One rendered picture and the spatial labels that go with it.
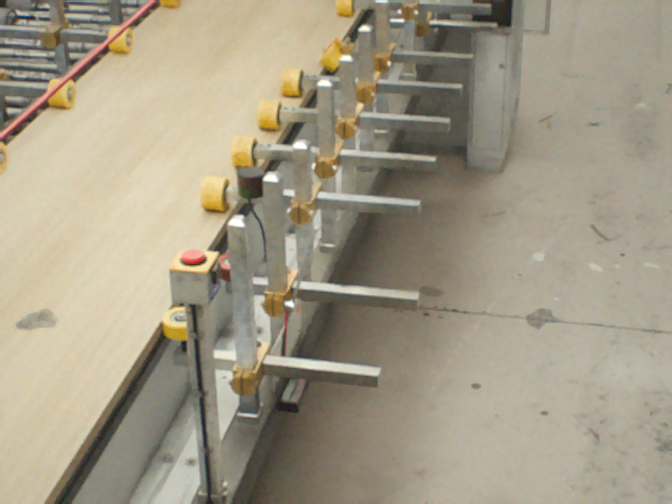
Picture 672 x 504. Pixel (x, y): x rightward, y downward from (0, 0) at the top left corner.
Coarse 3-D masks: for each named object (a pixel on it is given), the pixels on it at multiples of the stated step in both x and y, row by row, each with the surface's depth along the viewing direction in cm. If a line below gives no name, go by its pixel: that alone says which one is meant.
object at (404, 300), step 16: (256, 288) 280; (304, 288) 277; (320, 288) 277; (336, 288) 277; (352, 288) 277; (368, 288) 277; (352, 304) 276; (368, 304) 275; (384, 304) 275; (400, 304) 274; (416, 304) 273
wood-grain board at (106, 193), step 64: (192, 0) 449; (256, 0) 448; (320, 0) 447; (128, 64) 393; (192, 64) 391; (256, 64) 391; (320, 64) 389; (64, 128) 349; (128, 128) 348; (192, 128) 347; (256, 128) 346; (0, 192) 313; (64, 192) 313; (128, 192) 312; (192, 192) 311; (0, 256) 284; (64, 256) 284; (128, 256) 283; (0, 320) 260; (64, 320) 259; (128, 320) 259; (0, 384) 239; (64, 384) 239; (128, 384) 243; (0, 448) 222; (64, 448) 222
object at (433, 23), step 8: (392, 24) 454; (400, 24) 454; (432, 24) 451; (440, 24) 450; (448, 24) 450; (456, 24) 449; (464, 24) 449; (472, 24) 448; (480, 24) 447; (488, 24) 447; (496, 24) 447
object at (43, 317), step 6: (36, 312) 260; (42, 312) 260; (48, 312) 261; (54, 312) 262; (24, 318) 259; (30, 318) 258; (36, 318) 258; (42, 318) 258; (48, 318) 258; (54, 318) 259; (18, 324) 257; (24, 324) 257; (30, 324) 256; (36, 324) 257; (42, 324) 257; (48, 324) 258; (54, 324) 258
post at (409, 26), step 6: (408, 0) 418; (414, 0) 418; (408, 24) 422; (414, 24) 423; (408, 30) 423; (414, 30) 424; (408, 36) 424; (414, 36) 425; (408, 42) 425; (414, 42) 426; (408, 48) 426; (414, 48) 428; (408, 66) 429; (414, 66) 431; (408, 72) 430; (414, 72) 433
